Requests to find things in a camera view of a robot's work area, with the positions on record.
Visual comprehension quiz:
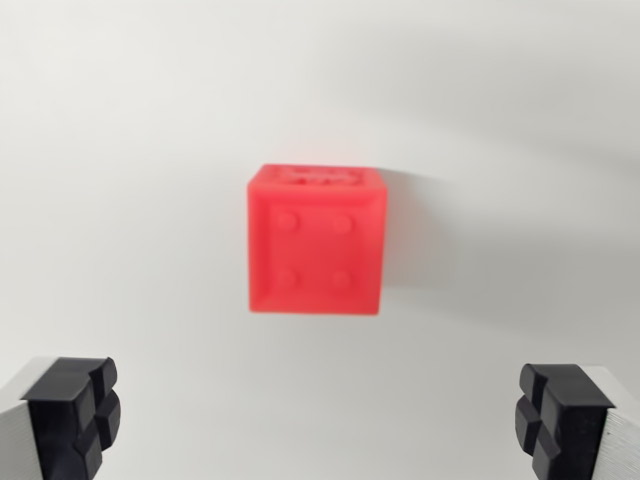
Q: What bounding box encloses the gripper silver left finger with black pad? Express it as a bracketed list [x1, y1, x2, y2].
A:
[0, 355, 122, 480]

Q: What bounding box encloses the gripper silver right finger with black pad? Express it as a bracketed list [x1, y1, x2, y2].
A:
[513, 362, 640, 480]

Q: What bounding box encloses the red infantino soft cube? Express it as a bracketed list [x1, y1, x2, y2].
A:
[246, 163, 390, 317]

